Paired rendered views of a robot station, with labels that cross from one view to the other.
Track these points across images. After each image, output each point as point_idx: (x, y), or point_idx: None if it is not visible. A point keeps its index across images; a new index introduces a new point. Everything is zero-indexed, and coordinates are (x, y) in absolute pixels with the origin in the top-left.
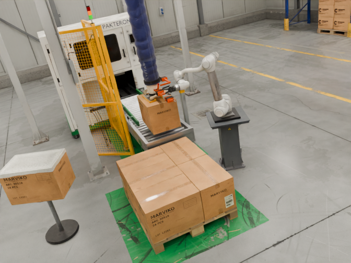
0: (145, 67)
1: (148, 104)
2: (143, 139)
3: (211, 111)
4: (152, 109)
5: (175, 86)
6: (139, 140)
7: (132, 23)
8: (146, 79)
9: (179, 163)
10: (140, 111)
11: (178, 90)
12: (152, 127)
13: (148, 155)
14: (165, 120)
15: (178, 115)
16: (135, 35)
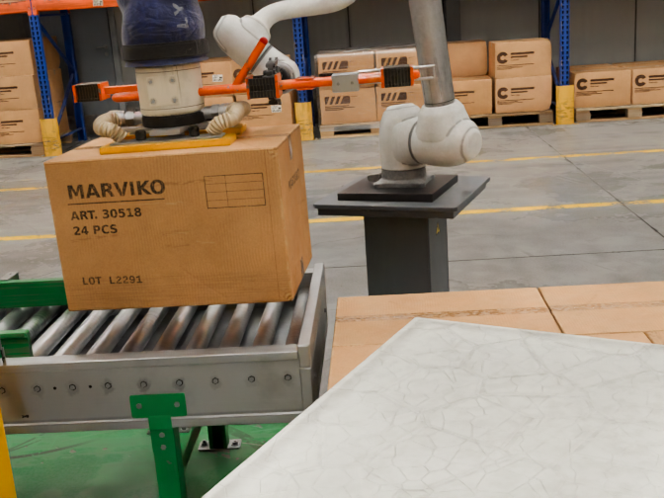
0: None
1: (233, 146)
2: (238, 351)
3: (324, 198)
4: (283, 159)
5: (288, 66)
6: (158, 390)
7: None
8: (180, 27)
9: (554, 329)
10: (65, 254)
11: (290, 89)
12: (289, 259)
13: None
14: (298, 226)
15: (306, 202)
16: None
